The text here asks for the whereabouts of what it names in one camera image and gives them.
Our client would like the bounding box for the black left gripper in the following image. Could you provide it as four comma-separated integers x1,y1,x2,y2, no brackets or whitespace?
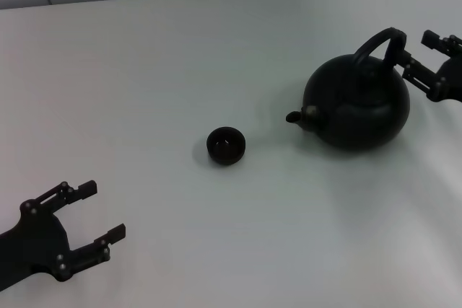
0,180,126,293

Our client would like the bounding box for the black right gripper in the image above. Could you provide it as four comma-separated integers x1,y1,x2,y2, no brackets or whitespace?
398,29,462,102

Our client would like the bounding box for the black round teapot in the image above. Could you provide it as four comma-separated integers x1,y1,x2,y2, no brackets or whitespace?
285,27,411,151

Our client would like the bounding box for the small black teacup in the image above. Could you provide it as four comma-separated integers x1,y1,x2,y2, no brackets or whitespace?
206,126,247,167

